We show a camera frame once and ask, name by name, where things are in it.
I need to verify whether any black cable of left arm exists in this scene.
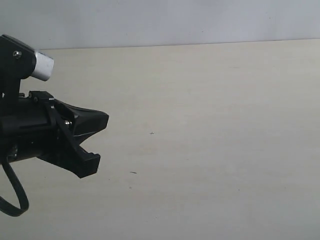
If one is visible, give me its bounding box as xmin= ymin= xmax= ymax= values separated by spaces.
xmin=0 ymin=159 xmax=30 ymax=217

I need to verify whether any left robot arm silver black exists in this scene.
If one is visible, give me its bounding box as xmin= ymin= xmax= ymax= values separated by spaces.
xmin=0 ymin=91 xmax=109 ymax=178

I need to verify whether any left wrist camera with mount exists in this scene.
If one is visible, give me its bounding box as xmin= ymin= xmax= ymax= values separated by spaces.
xmin=0 ymin=34 xmax=55 ymax=101

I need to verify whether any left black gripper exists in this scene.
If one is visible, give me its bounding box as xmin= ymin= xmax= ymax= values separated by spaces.
xmin=0 ymin=91 xmax=109 ymax=178

